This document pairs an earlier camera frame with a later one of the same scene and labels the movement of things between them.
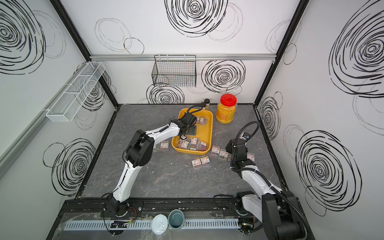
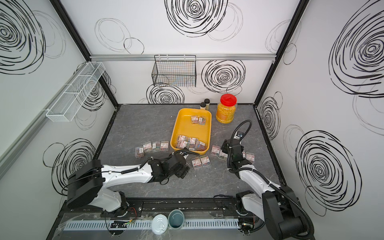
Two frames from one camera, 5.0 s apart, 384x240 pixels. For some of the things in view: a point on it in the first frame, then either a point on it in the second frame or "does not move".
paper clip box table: x=164 y=146 does not move
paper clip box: x=250 y=156 does not move
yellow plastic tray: x=199 y=140 does not move
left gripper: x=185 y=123 -> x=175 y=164
